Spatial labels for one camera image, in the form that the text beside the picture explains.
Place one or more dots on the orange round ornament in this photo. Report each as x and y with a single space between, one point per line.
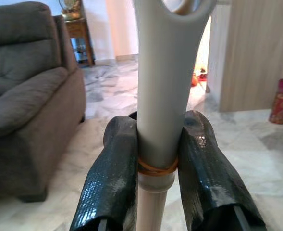
194 80

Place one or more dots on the brown rubber band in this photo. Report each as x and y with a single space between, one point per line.
156 169

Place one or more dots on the golden ornament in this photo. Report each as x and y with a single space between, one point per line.
70 8

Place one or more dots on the light wooden cabinet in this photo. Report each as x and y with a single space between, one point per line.
249 55

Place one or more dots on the grey fabric sofa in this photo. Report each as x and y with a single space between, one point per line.
28 96

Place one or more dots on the brown wooden side table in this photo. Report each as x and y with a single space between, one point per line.
80 41

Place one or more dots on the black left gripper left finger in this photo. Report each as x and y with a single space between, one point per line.
110 173

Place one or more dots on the red patterned cylinder container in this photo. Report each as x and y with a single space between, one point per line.
281 102

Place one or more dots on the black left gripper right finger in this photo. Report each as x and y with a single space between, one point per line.
203 168

